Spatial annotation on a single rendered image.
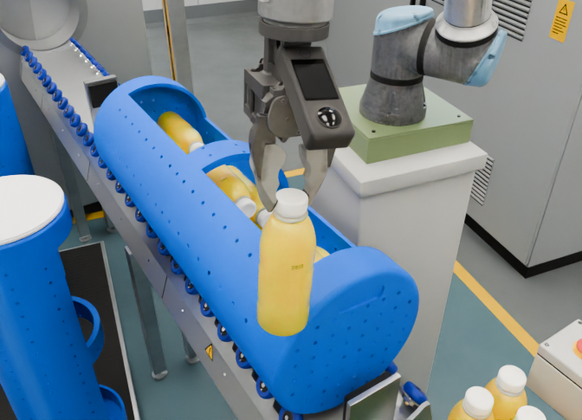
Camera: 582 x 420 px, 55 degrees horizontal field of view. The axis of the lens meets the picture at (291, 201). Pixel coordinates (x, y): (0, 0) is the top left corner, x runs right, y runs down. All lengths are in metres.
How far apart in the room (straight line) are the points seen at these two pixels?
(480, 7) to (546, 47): 1.32
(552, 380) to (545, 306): 1.74
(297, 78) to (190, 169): 0.57
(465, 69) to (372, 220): 0.37
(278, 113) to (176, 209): 0.52
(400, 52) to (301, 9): 0.67
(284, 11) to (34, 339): 1.13
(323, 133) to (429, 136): 0.78
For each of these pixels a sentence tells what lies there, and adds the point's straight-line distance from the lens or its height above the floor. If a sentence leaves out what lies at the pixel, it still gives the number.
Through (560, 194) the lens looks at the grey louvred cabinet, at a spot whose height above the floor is 0.47.
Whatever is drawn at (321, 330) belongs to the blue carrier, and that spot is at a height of 1.17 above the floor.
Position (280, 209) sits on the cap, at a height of 1.41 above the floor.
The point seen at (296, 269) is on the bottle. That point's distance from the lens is 0.67.
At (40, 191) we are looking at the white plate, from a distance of 1.45.
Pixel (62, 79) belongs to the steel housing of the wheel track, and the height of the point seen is 0.93.
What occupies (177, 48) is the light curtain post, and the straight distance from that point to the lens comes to 2.11.
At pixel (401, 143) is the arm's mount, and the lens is 1.25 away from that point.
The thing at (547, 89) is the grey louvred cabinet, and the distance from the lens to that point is 2.44.
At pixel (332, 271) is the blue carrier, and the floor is 1.23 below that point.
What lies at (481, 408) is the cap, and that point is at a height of 1.09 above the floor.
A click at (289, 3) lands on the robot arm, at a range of 0.55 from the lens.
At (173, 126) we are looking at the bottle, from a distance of 1.45.
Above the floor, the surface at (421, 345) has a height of 0.54.
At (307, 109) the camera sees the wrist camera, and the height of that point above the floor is 1.55.
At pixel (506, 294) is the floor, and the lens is 2.72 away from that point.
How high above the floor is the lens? 1.78
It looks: 35 degrees down
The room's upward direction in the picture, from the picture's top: straight up
